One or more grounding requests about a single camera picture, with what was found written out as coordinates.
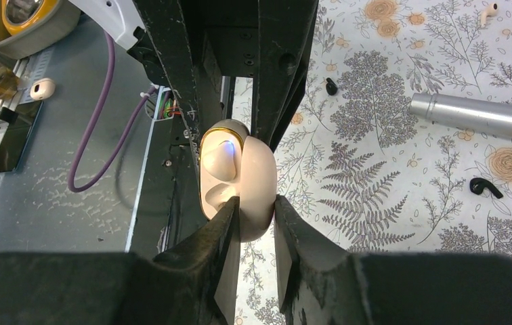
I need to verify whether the black phone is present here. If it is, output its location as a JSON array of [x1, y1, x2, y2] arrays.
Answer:
[[0, 101, 43, 173]]

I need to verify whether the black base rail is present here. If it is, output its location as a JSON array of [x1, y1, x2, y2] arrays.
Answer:
[[125, 87, 207, 258]]

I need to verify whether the yellow grey bowl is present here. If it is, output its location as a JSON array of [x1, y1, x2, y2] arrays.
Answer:
[[0, 0, 81, 60]]

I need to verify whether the bottom purple cable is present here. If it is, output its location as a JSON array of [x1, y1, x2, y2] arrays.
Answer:
[[67, 31, 158, 194]]

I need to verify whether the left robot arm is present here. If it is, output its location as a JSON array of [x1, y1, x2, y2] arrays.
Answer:
[[75, 0, 318, 153]]

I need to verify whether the beige earbud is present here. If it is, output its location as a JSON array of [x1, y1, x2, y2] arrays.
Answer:
[[479, 3, 498, 28], [200, 140, 238, 182]]

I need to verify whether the beige charging case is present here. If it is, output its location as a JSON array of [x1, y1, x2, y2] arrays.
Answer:
[[199, 119, 278, 242]]

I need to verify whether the black earbud near microphone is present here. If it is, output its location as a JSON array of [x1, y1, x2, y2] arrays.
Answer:
[[469, 177, 503, 199]]

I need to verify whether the silver microphone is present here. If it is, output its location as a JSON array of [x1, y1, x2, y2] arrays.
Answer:
[[408, 93, 512, 139]]

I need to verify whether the beige case on bench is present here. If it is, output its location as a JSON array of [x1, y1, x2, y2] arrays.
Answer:
[[29, 78, 56, 101]]

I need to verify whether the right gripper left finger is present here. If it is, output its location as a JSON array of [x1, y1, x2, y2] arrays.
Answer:
[[0, 197, 240, 324]]

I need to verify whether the floral table mat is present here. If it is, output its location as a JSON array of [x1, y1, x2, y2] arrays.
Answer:
[[233, 1, 512, 324]]

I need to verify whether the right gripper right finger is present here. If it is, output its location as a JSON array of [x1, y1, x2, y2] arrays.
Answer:
[[274, 196, 512, 324]]

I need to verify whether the black earbud lower left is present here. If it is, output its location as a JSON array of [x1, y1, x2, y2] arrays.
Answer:
[[325, 78, 339, 96]]

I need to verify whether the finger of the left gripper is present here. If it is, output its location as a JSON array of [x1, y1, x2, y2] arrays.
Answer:
[[251, 1, 318, 150], [134, 0, 220, 163]]

